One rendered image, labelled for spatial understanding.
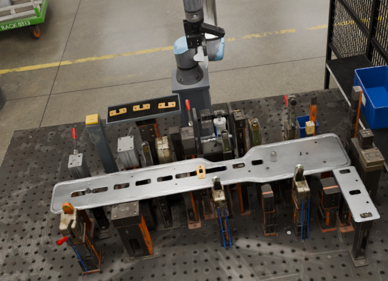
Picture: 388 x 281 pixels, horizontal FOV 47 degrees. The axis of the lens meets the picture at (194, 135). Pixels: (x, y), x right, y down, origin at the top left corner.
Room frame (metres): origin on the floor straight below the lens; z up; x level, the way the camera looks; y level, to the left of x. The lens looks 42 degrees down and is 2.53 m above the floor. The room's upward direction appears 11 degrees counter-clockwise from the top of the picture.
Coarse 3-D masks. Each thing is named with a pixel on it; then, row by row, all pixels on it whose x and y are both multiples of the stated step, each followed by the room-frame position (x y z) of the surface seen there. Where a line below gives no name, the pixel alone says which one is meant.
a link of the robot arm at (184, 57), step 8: (176, 40) 2.08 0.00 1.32; (184, 40) 2.05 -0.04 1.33; (176, 48) 2.01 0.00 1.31; (184, 48) 1.99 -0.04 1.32; (192, 48) 2.00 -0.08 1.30; (176, 56) 2.02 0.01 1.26; (184, 56) 1.99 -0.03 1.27; (192, 56) 1.98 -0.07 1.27; (184, 64) 1.99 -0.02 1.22; (192, 64) 1.99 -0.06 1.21
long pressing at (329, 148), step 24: (264, 144) 1.52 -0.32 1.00; (288, 144) 1.49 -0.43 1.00; (312, 144) 1.46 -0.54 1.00; (336, 144) 1.43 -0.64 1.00; (144, 168) 1.51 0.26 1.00; (168, 168) 1.49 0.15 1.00; (192, 168) 1.46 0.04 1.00; (240, 168) 1.40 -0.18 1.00; (264, 168) 1.37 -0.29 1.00; (288, 168) 1.34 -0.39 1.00; (312, 168) 1.32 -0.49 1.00; (72, 192) 1.46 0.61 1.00; (120, 192) 1.40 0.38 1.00; (144, 192) 1.37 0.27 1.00; (168, 192) 1.34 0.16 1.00
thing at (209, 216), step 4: (204, 192) 1.41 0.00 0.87; (204, 196) 1.41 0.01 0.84; (208, 196) 1.41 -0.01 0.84; (204, 200) 1.41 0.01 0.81; (208, 200) 1.41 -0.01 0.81; (204, 204) 1.41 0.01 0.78; (208, 204) 1.41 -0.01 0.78; (212, 204) 1.46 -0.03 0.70; (204, 208) 1.44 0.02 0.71; (208, 208) 1.41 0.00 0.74; (212, 208) 1.44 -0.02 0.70; (204, 212) 1.42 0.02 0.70; (208, 212) 1.41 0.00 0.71; (212, 212) 1.41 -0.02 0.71; (204, 216) 1.40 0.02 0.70; (208, 216) 1.39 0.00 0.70; (212, 216) 1.39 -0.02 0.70
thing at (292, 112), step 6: (288, 96) 1.58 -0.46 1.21; (294, 96) 1.57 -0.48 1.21; (288, 102) 1.57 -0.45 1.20; (294, 102) 1.54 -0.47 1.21; (288, 108) 1.57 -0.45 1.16; (294, 108) 1.56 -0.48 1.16; (288, 114) 1.57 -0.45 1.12; (294, 114) 1.56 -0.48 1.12; (288, 120) 1.57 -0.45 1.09; (294, 120) 1.56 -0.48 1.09; (294, 126) 1.56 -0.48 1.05
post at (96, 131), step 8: (88, 128) 1.74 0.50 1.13; (96, 128) 1.74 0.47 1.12; (104, 128) 1.80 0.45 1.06; (96, 136) 1.74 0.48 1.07; (104, 136) 1.74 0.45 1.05; (96, 144) 1.74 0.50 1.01; (104, 144) 1.74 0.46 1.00; (104, 152) 1.74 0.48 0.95; (104, 160) 1.74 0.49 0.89; (112, 160) 1.75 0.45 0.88; (112, 168) 1.74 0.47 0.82
